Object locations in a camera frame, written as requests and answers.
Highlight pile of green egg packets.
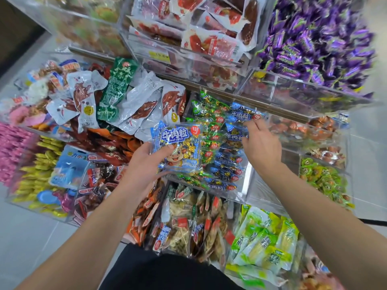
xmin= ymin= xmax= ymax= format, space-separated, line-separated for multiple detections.
xmin=299 ymin=157 xmax=354 ymax=209

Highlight pile of orange brown packets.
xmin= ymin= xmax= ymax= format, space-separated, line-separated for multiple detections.
xmin=269 ymin=112 xmax=352 ymax=167

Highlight person's right hand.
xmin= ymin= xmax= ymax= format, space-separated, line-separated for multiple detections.
xmin=241 ymin=116 xmax=283 ymax=173

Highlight pile of pink-label meat packets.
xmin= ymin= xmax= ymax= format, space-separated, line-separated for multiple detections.
xmin=296 ymin=257 xmax=345 ymax=290

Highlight row of green beef packets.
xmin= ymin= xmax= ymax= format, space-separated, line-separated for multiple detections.
xmin=184 ymin=89 xmax=231 ymax=188

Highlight person's black clothing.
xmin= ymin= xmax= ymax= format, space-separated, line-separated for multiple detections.
xmin=115 ymin=244 xmax=243 ymax=290

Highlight pile of assorted small packets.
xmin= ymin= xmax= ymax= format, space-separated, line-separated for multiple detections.
xmin=3 ymin=59 xmax=82 ymax=127

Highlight pile of dark orange packets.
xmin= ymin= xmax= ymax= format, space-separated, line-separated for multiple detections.
xmin=73 ymin=126 xmax=152 ymax=167

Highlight person's left hand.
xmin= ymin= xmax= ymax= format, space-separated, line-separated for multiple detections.
xmin=118 ymin=142 xmax=176 ymax=194

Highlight pile of red brown packets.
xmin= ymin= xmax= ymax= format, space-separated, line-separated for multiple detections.
xmin=73 ymin=163 xmax=131 ymax=224

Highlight row of blue beef packets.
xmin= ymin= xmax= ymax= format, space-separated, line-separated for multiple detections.
xmin=206 ymin=102 xmax=264 ymax=191

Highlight green vacuum packet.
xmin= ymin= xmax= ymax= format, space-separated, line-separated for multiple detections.
xmin=97 ymin=57 xmax=140 ymax=122

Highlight pile of yellow packets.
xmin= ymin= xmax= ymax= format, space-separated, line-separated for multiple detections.
xmin=24 ymin=0 xmax=131 ymax=55

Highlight person's right forearm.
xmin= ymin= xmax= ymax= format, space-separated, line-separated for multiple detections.
xmin=261 ymin=161 xmax=387 ymax=290

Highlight pile of pink candy sticks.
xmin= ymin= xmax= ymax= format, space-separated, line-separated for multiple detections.
xmin=0 ymin=122 xmax=40 ymax=185

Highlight pile of red sausage packets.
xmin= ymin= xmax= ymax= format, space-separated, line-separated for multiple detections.
xmin=127 ymin=0 xmax=267 ymax=91

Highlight pile of lime green packets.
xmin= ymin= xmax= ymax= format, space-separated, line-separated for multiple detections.
xmin=227 ymin=205 xmax=300 ymax=282

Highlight blue toy candy packet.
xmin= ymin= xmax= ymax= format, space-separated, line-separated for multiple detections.
xmin=50 ymin=145 xmax=92 ymax=190

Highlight handful of blue snack packets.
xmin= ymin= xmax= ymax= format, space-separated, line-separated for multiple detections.
xmin=151 ymin=122 xmax=203 ymax=173

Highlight person's left forearm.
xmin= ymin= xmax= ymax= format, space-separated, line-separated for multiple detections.
xmin=18 ymin=181 xmax=153 ymax=290

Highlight pile of yellow candies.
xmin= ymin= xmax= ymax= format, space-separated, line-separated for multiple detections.
xmin=15 ymin=139 xmax=67 ymax=216

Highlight pile of white meat packets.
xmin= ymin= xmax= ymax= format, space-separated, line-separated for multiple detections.
xmin=45 ymin=69 xmax=188 ymax=143

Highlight clear acrylic snack shelves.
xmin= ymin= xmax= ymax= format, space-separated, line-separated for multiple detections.
xmin=0 ymin=0 xmax=387 ymax=290

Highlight pile of purple candies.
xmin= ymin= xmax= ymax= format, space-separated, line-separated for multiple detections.
xmin=257 ymin=0 xmax=376 ymax=94

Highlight pile of beige packets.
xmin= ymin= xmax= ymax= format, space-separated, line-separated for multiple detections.
xmin=151 ymin=184 xmax=237 ymax=266

